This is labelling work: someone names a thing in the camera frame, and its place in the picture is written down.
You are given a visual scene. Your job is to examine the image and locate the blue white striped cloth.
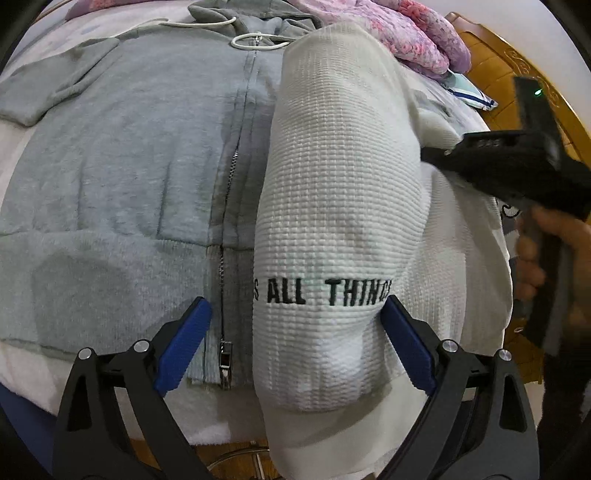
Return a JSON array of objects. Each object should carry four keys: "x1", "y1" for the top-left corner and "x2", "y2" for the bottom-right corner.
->
[{"x1": 441, "y1": 69, "x2": 499, "y2": 112}]

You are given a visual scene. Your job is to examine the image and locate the white waffle-knit sweater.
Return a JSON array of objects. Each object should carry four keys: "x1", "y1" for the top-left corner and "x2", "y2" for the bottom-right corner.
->
[{"x1": 252, "y1": 21, "x2": 515, "y2": 480}]

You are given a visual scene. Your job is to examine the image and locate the person's left leg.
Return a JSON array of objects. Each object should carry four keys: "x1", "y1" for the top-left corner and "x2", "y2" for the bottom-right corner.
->
[{"x1": 0, "y1": 383, "x2": 58, "y2": 480}]

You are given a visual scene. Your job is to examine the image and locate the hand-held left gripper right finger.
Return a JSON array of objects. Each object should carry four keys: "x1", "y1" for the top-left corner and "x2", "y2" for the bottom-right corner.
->
[{"x1": 379, "y1": 294, "x2": 541, "y2": 480}]

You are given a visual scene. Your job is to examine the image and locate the metal stool frame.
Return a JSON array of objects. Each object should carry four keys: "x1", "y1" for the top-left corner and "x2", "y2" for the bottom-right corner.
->
[{"x1": 203, "y1": 440, "x2": 278, "y2": 480}]

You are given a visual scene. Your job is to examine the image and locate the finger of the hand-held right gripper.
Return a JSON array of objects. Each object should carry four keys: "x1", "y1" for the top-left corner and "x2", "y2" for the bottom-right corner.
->
[{"x1": 420, "y1": 131, "x2": 500, "y2": 197}]

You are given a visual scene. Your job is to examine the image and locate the purple floral quilt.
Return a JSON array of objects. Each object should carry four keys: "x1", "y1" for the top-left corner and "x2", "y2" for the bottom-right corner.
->
[{"x1": 65, "y1": 0, "x2": 472, "y2": 79}]

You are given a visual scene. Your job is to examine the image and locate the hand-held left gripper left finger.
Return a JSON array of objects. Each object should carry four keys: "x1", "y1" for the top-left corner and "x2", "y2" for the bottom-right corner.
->
[{"x1": 52, "y1": 298, "x2": 214, "y2": 480}]

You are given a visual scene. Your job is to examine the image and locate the grey zip hoodie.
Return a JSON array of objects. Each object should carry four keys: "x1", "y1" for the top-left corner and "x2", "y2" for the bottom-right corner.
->
[{"x1": 0, "y1": 0, "x2": 324, "y2": 393}]

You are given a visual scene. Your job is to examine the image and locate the wooden bed headboard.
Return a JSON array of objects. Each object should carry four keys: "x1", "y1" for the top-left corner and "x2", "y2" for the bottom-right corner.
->
[{"x1": 445, "y1": 11, "x2": 591, "y2": 185}]

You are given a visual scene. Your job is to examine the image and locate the person's right hand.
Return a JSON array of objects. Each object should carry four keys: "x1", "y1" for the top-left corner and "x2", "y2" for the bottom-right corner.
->
[{"x1": 514, "y1": 203, "x2": 591, "y2": 333}]

